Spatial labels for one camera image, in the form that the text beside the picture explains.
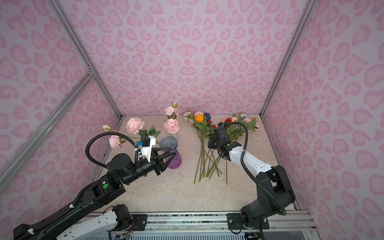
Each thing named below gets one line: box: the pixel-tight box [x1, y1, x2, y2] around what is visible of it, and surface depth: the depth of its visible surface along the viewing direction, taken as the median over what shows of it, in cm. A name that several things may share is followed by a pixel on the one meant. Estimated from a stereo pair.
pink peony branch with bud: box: [102, 117, 164, 150], surface depth 64 cm
